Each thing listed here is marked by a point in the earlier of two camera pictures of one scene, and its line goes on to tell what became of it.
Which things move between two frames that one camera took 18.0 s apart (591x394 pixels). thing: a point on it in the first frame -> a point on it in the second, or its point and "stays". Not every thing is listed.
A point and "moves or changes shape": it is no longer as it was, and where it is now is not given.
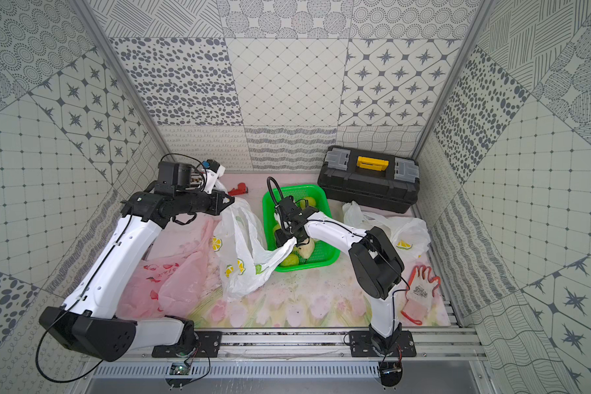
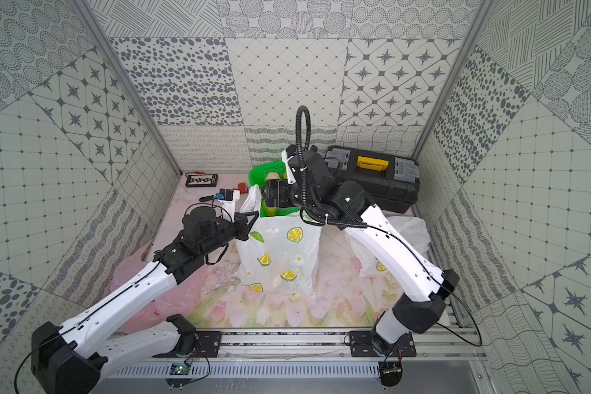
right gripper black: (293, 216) -> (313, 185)
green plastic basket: (324, 253) -> (258, 176)
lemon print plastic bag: (242, 250) moves or changes shape
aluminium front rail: (431, 343) stays
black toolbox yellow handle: (374, 180) stays
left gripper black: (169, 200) -> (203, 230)
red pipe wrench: (241, 189) stays
